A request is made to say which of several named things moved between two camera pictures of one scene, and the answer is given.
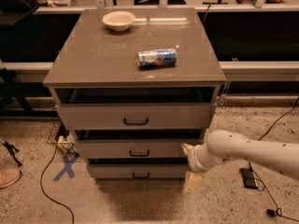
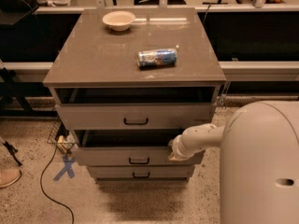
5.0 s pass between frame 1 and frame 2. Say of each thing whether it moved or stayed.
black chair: stayed
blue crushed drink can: stayed
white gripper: moved
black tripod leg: stayed
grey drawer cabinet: stayed
